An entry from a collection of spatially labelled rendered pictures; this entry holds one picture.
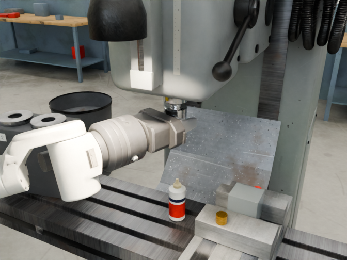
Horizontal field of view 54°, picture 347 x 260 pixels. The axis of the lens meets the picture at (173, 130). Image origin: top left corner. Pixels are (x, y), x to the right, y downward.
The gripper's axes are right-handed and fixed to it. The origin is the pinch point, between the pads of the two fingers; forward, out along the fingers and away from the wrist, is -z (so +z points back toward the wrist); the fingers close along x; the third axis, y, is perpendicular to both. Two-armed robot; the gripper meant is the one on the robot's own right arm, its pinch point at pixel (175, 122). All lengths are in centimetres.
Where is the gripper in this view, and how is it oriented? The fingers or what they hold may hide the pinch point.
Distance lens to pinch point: 70.2
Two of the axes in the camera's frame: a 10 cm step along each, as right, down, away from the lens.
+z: -7.3, 2.7, -6.3
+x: -6.8, -3.0, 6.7
